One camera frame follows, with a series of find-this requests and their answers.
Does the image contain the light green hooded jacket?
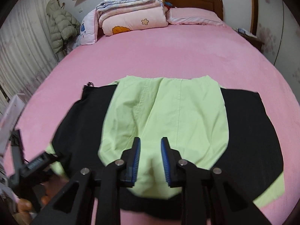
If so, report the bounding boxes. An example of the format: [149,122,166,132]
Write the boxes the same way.
[46,76,285,220]

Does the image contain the person's left hand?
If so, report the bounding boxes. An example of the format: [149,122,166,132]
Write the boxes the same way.
[14,180,62,223]

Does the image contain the pink bed sheet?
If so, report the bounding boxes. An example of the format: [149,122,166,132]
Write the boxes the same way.
[17,25,299,224]

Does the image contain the white curtain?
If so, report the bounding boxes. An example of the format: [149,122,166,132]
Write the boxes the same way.
[1,0,59,112]

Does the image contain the white cartoon pillow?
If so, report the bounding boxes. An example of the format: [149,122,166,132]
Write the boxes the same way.
[76,9,99,46]

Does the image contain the pink pillow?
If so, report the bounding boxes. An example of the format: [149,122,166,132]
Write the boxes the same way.
[166,8,225,26]

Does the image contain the dark wooden nightstand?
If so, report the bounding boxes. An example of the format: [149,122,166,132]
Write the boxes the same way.
[234,28,264,52]

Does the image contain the papers on nightstand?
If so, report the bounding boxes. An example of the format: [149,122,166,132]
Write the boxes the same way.
[234,28,257,39]

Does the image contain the beige puffer coat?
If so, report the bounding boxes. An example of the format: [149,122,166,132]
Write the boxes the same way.
[46,0,80,54]

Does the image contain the folded pink cartoon quilt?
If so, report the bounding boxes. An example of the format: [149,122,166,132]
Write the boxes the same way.
[96,0,168,36]

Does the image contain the floral sliding wardrobe door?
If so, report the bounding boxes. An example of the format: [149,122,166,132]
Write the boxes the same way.
[256,0,299,97]

